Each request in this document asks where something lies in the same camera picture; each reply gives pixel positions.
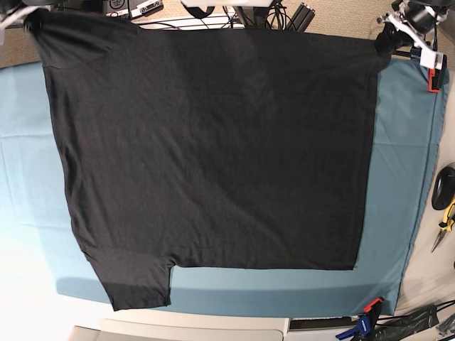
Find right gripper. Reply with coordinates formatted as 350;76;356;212
1;4;50;28

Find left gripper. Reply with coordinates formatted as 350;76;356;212
375;6;448;56

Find dark grey T-shirt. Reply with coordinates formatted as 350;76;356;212
26;9;390;310

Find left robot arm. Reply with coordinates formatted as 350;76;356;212
375;0;454;56

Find blue clamp top right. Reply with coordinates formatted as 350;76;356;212
409;46;422;60

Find blue clamp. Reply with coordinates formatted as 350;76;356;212
409;46;422;60
336;315;371;340

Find orange black clamp top right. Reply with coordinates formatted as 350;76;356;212
428;67;446;93

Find orange black clamp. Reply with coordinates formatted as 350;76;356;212
363;296;384;318
428;67;446;93

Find teal table cloth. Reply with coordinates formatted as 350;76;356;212
1;60;449;318

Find black aluminium extrusion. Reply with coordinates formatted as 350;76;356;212
285;3;315;32

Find black computer mouse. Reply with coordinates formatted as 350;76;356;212
432;166;455;210

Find white power strip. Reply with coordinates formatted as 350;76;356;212
134;14;244;31

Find orange black clamp bottom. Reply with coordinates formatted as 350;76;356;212
363;296;384;318

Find blue clamp bottom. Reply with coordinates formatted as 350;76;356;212
336;315;371;340

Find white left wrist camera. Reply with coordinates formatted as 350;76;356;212
419;47;445;70

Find yellow handled pliers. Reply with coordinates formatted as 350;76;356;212
431;202;454;253

